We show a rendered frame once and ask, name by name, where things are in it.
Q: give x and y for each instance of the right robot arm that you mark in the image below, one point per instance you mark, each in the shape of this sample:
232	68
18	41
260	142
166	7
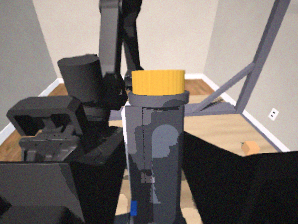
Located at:
82	75

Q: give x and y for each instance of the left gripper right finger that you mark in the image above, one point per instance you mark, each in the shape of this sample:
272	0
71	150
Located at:
225	185

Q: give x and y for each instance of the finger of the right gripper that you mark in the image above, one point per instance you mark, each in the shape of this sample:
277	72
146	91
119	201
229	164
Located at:
51	148

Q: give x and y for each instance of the small orange block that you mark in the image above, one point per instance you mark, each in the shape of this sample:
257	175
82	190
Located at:
250	147

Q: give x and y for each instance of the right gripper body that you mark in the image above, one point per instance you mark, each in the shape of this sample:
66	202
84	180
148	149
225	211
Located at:
32	114

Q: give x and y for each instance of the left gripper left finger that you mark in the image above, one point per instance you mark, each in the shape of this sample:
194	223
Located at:
89	186

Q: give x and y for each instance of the grey metal overhead frame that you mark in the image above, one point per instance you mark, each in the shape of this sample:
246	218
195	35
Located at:
254	69

